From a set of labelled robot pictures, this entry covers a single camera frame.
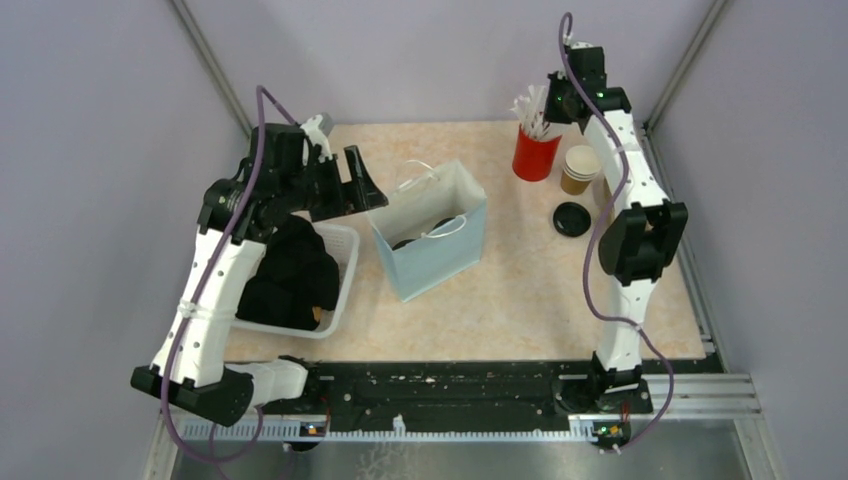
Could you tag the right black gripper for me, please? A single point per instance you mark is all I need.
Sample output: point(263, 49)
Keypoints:
point(555, 82)

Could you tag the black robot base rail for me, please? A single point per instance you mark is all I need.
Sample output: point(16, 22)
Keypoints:
point(466, 397)

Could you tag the light blue paper bag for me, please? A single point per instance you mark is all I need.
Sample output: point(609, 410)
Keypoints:
point(416, 205)

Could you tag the black plastic cup lid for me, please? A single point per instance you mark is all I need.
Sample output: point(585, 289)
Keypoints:
point(401, 244)

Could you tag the black cloth in basket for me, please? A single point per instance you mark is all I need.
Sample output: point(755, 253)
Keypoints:
point(296, 281)

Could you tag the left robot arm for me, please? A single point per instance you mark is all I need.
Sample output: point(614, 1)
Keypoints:
point(289, 168)

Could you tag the red ribbed straw cup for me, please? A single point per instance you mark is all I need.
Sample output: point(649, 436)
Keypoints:
point(533, 159)

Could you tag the clear plastic basket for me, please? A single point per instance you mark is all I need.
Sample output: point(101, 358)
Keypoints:
point(343, 244)

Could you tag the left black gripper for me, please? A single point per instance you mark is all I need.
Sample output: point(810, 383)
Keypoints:
point(338, 205)

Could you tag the stacked brown paper cups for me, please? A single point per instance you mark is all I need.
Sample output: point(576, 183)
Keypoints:
point(581, 166)

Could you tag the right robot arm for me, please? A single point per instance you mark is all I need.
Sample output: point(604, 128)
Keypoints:
point(640, 227)

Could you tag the cardboard cup carrier tray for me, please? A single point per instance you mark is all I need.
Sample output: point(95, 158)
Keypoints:
point(605, 196)

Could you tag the stack of black lids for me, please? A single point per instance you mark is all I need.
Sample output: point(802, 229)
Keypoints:
point(571, 219)

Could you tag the white toothed cable rail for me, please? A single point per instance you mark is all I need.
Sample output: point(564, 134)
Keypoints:
point(286, 430)

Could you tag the white wrapped straws bundle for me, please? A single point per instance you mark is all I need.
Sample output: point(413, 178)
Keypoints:
point(529, 110)

